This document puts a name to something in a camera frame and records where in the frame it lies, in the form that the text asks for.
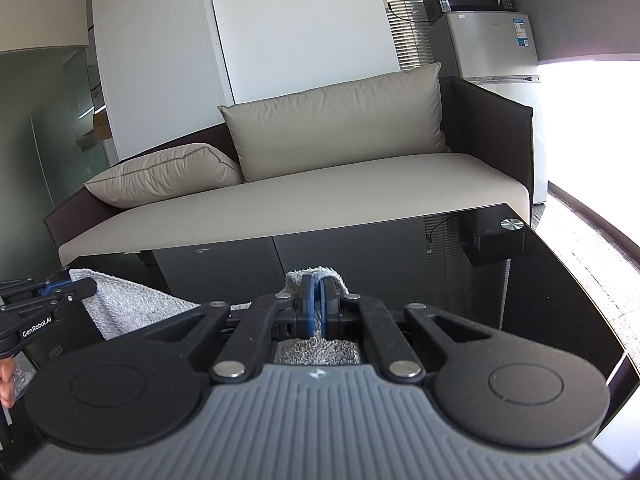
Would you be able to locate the silver mini fridge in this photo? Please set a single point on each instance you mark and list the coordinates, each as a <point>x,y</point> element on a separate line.
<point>484,46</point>

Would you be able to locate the large beige back cushion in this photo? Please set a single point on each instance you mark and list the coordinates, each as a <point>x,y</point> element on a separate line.
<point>390,115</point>

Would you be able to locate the round metal table fitting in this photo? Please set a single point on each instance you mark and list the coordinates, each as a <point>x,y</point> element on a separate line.
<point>512,224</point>

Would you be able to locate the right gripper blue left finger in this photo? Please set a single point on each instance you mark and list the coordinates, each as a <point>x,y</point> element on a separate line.
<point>304,306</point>

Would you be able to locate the grey terry towel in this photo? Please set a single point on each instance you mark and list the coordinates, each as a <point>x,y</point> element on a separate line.
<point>120,307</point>

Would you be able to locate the dark sofa with beige seat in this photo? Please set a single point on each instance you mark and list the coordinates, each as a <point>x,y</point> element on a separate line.
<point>490,162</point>

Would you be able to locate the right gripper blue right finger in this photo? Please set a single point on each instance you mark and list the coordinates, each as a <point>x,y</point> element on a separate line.
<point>330,309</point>

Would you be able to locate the small beige side cushion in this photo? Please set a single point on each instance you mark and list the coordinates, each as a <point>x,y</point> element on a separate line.
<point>165,174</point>

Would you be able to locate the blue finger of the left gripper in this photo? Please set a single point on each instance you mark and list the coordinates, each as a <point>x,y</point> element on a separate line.
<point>20,289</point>
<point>67,292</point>

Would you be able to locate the person left hand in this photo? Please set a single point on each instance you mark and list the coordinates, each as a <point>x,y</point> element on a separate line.
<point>7,382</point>

